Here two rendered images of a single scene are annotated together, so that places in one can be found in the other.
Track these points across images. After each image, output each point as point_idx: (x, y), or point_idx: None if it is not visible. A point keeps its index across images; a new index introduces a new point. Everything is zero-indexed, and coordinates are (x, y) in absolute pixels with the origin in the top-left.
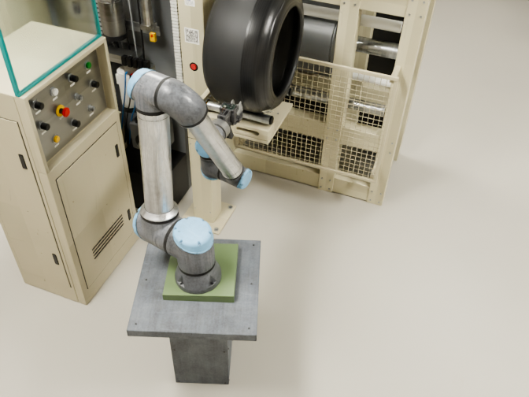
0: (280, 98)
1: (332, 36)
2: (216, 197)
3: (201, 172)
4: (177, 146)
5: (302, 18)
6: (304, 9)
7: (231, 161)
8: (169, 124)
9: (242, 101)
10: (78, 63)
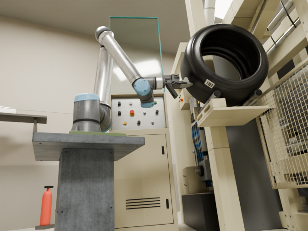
0: (227, 80)
1: None
2: (231, 211)
3: (215, 180)
4: None
5: (256, 43)
6: (304, 68)
7: (126, 66)
8: (107, 55)
9: (190, 79)
10: None
